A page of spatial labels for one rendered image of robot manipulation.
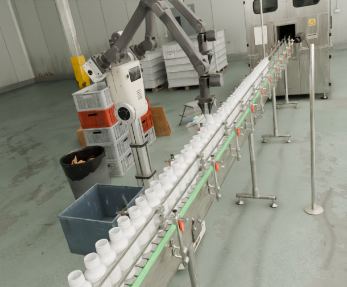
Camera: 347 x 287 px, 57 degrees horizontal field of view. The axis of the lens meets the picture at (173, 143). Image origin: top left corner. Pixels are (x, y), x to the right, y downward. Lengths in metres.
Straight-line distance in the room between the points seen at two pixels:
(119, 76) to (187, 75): 6.16
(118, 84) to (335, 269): 1.89
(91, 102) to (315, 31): 3.82
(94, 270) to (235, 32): 11.20
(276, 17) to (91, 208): 4.89
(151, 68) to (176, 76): 0.78
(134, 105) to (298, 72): 4.32
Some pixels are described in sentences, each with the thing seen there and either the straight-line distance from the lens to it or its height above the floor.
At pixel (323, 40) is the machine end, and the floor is 0.99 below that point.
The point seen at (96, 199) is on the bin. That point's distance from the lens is 1.86.
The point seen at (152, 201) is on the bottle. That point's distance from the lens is 1.17.
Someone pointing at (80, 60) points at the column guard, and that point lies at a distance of 11.60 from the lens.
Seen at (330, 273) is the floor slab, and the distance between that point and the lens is 2.52.
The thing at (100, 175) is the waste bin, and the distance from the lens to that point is 3.20.
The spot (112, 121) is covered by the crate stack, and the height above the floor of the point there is 0.71.
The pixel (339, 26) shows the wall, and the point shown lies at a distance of 11.54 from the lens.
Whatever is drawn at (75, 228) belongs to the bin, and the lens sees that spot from 1.63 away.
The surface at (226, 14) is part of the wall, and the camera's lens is 11.86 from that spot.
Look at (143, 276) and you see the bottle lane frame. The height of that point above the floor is 0.99.
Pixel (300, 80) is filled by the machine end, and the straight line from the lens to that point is 6.15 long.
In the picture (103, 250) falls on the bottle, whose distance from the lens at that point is 0.97.
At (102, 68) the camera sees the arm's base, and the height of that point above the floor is 1.52.
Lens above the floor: 1.71
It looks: 21 degrees down
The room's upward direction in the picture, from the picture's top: 10 degrees counter-clockwise
